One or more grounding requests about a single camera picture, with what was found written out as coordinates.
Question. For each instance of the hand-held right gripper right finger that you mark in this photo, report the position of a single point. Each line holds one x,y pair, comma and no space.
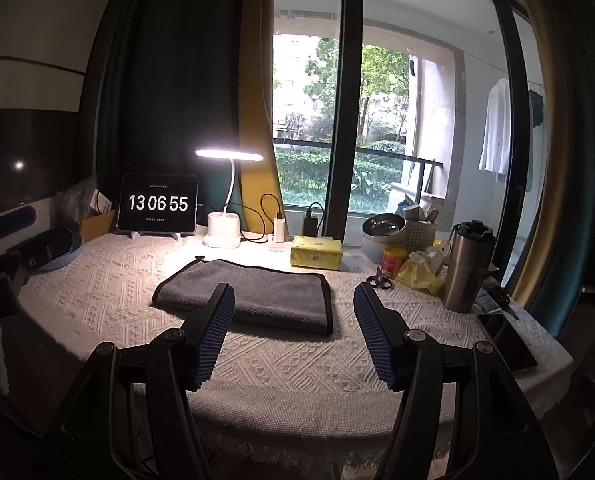
373,332

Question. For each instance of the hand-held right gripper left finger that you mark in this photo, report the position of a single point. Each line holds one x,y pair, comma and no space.
216,329

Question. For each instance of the grey towel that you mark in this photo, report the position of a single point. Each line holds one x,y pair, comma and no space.
257,296

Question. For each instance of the black scissors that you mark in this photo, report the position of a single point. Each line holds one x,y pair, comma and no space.
380,280

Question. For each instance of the yellow lidded red can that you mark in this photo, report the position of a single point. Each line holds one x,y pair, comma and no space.
393,262

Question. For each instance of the yellow plastic bag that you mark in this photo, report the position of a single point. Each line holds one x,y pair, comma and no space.
420,272

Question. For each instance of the white textured tablecloth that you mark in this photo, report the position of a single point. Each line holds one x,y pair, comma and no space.
287,360

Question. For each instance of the yellow tissue pack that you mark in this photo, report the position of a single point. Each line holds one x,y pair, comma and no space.
316,252

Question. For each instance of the white desk lamp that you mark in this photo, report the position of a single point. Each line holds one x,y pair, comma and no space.
223,230

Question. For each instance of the stainless steel bowl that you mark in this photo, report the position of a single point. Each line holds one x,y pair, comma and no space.
383,227

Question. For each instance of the white power strip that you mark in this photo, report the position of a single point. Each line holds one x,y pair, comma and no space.
277,242

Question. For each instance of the white perforated basket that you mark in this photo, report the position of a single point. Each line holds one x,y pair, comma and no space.
420,235

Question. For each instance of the steel insulated tumbler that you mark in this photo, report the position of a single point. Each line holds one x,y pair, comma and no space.
467,267

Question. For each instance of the black power bank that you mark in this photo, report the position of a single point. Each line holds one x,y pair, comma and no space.
310,220

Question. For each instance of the black smartphone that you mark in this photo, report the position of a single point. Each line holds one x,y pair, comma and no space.
507,340

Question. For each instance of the tablet clock display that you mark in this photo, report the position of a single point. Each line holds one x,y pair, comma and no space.
158,203

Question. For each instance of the cardboard box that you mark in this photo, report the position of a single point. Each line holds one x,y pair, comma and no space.
97,223

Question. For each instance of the blue headset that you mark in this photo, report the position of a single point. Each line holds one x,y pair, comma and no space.
52,250

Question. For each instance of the yellow curtain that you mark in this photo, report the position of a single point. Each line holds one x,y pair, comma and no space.
256,110

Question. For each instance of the white hanging shirt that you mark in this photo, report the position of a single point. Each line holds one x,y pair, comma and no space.
496,125

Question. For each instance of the black television screen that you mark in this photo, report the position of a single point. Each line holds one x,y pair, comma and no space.
24,160

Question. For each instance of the dark green curtain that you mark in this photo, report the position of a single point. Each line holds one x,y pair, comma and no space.
172,75

